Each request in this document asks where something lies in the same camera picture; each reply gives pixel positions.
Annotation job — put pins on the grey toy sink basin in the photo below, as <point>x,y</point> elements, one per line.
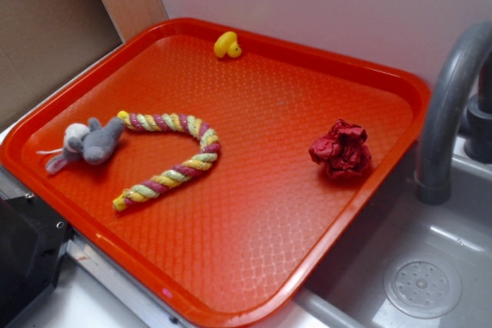
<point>402,263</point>

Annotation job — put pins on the crumpled red paper ball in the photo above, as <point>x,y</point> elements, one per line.
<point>343,151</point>

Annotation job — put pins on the yellow rubber duck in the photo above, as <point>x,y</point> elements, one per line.
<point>227,44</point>

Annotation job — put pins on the brown cardboard panel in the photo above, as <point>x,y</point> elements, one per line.
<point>45,43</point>

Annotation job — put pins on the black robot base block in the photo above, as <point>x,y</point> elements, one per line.
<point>33,242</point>

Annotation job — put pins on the multicolour twisted rope toy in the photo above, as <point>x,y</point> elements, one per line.
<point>203,161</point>

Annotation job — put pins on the grey plush mouse toy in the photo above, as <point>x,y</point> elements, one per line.
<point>92,142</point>

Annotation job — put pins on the orange plastic tray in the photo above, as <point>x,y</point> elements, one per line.
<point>230,247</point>

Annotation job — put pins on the grey toy sink faucet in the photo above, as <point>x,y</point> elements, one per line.
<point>456,84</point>

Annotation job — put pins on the dark grey faucet knob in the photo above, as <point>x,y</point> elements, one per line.
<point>478,144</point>

